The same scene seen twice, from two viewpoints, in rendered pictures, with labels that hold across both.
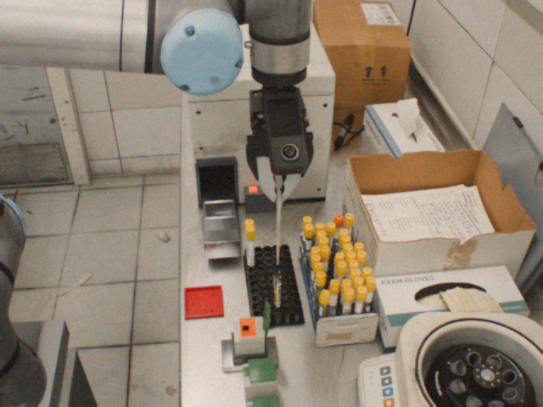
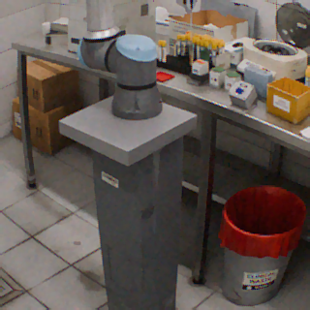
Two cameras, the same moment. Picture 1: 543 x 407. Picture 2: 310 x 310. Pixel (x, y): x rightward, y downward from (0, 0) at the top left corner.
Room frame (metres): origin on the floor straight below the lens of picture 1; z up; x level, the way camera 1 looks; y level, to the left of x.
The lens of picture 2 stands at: (-0.71, 1.40, 1.65)
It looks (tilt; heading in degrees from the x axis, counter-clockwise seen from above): 30 degrees down; 317
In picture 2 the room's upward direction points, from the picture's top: straight up
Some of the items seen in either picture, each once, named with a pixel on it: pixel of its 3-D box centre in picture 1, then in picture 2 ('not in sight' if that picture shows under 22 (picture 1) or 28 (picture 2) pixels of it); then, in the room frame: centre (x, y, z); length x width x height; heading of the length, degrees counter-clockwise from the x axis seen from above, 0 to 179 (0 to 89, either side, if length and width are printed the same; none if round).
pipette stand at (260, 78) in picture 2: not in sight; (258, 82); (0.34, -0.05, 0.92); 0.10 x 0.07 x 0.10; 8
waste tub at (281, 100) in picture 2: not in sight; (290, 99); (0.18, -0.03, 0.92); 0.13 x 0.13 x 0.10; 3
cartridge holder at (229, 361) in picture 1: (249, 349); (200, 77); (0.55, 0.02, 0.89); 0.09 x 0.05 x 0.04; 95
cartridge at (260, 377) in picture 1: (260, 381); (217, 77); (0.48, 0.01, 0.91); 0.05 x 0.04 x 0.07; 96
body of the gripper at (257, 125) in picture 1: (277, 103); not in sight; (0.67, -0.02, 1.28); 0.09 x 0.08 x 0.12; 5
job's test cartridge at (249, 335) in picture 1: (249, 339); (200, 70); (0.55, 0.02, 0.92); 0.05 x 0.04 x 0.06; 95
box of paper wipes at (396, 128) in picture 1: (404, 126); (159, 18); (1.14, -0.33, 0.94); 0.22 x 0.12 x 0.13; 10
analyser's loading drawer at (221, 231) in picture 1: (219, 211); not in sight; (0.86, 0.09, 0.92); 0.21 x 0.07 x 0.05; 6
